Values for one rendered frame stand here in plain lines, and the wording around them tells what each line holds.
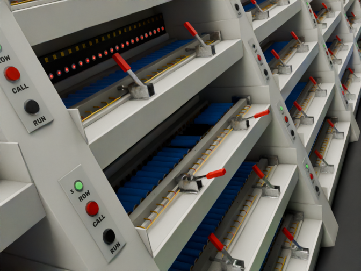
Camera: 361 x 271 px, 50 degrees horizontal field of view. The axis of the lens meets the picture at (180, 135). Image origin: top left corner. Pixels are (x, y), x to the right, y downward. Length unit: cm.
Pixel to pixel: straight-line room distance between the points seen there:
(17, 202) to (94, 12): 32
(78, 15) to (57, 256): 34
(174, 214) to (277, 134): 51
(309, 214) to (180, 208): 60
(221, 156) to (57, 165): 40
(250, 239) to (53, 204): 49
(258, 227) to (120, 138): 43
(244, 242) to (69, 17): 55
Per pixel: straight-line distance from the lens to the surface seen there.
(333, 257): 121
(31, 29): 55
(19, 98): 49
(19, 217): 46
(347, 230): 129
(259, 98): 105
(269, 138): 110
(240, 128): 91
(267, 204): 95
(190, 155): 78
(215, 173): 66
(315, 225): 118
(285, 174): 107
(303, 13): 170
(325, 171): 142
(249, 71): 104
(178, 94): 72
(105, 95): 67
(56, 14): 58
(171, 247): 62
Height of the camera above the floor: 72
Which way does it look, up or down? 12 degrees down
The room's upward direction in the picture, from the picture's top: 27 degrees counter-clockwise
